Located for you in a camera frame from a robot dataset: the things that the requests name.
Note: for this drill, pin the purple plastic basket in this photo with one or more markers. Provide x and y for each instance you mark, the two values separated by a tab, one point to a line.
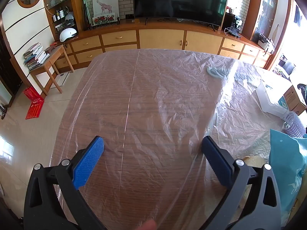
293	124

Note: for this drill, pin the wooden sideboard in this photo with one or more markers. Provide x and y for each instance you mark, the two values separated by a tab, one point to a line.
163	38

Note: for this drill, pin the white plastic box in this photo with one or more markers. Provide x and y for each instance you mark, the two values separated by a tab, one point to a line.
268	98

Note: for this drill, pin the white helmet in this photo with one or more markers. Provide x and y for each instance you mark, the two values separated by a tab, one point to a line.
68	34

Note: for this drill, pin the glass door display cabinet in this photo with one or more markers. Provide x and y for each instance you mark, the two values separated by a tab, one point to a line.
266	7

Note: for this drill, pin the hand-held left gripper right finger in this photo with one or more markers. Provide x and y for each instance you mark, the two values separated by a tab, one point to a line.
215	160

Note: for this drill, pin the brown cardboard box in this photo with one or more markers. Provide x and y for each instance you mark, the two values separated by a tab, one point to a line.
295	98

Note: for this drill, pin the white floor scale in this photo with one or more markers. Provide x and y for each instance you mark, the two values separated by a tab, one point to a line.
61	78

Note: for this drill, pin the grey helmet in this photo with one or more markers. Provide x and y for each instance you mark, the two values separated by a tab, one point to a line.
70	19

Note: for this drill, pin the wooden shelf cabinet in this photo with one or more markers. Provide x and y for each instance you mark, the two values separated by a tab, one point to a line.
75	4

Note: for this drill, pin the stack of books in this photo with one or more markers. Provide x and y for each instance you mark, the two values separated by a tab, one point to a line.
36	56

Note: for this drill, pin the hanging dark garment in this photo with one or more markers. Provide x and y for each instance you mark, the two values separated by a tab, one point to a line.
298	15

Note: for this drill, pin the small wooden side table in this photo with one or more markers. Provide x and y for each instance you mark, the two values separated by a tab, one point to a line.
55	52

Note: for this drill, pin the large black television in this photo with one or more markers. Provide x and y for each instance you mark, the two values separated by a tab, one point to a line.
179	0

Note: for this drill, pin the blue bag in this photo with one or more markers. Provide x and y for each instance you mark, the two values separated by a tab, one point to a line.
285	163

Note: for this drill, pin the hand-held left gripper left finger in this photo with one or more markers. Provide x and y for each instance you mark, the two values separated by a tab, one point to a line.
88	163

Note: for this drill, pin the white storage box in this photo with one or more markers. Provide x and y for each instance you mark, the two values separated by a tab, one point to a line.
265	43

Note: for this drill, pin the red flower picture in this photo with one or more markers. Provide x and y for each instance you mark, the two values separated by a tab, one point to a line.
103	19

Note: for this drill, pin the giraffe picture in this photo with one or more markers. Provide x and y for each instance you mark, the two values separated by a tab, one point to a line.
105	4

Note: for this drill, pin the dark sofa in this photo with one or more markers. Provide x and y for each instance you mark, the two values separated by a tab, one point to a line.
287	66

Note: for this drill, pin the black coffee machine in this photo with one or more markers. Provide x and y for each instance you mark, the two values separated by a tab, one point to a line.
237	25

